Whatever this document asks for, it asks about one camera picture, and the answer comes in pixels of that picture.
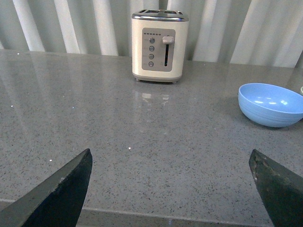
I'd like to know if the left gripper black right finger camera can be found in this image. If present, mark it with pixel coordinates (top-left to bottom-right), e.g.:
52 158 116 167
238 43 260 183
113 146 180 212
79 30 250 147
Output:
249 149 303 227

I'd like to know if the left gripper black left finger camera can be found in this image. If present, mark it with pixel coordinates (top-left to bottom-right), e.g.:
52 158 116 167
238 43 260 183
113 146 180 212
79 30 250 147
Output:
0 148 92 227

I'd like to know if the blue bowl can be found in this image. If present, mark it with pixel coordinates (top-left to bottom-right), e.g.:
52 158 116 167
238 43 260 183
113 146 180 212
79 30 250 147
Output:
238 83 303 128

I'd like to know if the cream toaster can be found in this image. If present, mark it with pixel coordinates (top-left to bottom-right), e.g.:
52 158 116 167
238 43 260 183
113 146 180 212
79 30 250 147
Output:
131 9 189 83

